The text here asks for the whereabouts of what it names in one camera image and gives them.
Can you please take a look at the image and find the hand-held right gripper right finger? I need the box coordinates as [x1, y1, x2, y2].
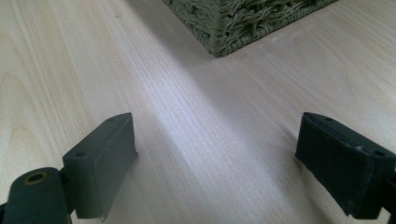
[294, 111, 396, 220]

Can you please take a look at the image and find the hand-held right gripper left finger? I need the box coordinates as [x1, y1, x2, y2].
[62, 112, 139, 222]

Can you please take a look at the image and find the green woven basket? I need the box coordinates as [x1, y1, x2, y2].
[162, 0, 340, 58]

